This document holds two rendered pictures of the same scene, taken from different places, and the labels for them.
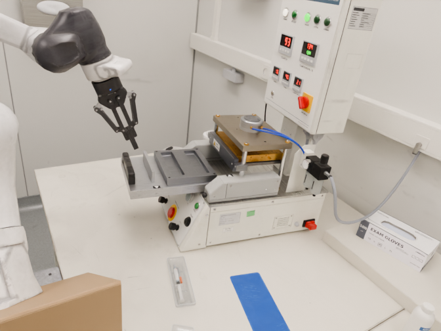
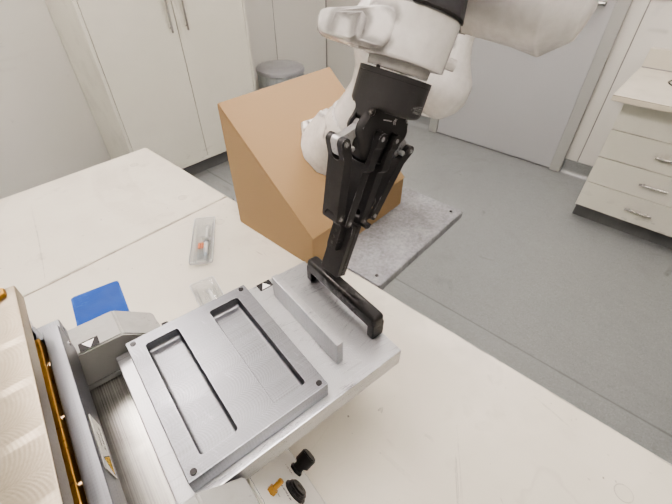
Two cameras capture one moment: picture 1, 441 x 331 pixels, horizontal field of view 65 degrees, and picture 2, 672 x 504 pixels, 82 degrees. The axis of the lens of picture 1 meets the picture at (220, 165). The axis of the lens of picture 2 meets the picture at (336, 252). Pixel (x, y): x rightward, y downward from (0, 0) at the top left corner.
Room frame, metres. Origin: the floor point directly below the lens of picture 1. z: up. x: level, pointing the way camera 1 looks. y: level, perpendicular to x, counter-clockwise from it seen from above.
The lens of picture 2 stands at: (1.33, 0.19, 1.39)
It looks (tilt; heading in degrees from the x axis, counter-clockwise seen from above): 41 degrees down; 166
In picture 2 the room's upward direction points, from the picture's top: straight up
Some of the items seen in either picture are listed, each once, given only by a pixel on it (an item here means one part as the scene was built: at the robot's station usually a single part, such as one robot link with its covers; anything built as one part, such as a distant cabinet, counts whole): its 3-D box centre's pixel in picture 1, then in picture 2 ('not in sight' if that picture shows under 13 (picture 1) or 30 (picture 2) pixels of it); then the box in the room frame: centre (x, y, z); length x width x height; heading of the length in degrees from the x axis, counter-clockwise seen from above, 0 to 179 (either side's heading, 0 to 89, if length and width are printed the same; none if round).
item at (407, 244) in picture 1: (396, 238); not in sight; (1.00, -0.64, 0.83); 0.23 x 0.12 x 0.07; 46
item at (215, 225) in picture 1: (239, 197); not in sight; (1.12, -0.09, 0.84); 0.53 x 0.37 x 0.17; 115
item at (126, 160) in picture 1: (128, 167); (342, 294); (0.97, 0.29, 0.99); 0.15 x 0.02 x 0.04; 25
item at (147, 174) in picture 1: (170, 169); (259, 353); (1.03, 0.17, 0.97); 0.30 x 0.22 x 0.08; 115
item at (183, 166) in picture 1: (184, 165); (223, 368); (1.05, 0.12, 0.98); 0.20 x 0.17 x 0.03; 25
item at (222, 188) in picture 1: (241, 186); (64, 368); (0.99, -0.08, 0.96); 0.26 x 0.05 x 0.07; 115
